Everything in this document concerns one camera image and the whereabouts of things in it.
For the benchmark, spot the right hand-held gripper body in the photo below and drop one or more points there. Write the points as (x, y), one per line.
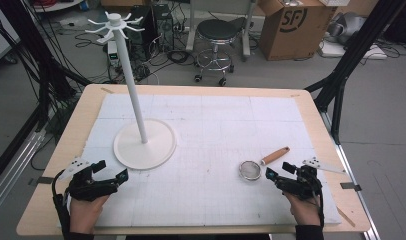
(304, 185)

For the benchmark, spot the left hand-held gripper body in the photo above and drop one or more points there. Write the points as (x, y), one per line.
(87, 188)

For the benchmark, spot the white hook stand rack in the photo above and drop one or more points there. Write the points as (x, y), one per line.
(131, 83)

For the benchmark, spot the person's right hand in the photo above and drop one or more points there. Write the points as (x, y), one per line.
(304, 211)

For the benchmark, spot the person's left hand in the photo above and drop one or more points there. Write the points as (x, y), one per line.
(86, 215)

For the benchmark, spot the black tape strip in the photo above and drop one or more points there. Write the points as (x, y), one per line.
(41, 180)
(351, 186)

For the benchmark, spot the white grid mat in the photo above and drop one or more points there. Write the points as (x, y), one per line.
(207, 133)

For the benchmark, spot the small bench power supply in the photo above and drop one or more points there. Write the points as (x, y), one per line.
(112, 53)

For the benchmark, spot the brown cardboard box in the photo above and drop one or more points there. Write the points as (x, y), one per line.
(291, 33)

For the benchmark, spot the black computer tower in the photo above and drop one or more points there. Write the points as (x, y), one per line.
(157, 26)

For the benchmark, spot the grey bag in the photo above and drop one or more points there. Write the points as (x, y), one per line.
(346, 26)

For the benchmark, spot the black round swivel stool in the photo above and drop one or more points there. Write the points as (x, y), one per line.
(217, 30)

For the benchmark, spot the white round table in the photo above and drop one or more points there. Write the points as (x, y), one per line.
(57, 5)

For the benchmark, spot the aluminium rail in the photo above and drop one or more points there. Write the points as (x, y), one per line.
(14, 173)
(354, 180)

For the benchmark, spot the black metal frame strut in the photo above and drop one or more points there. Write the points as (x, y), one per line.
(31, 40)
(354, 53)

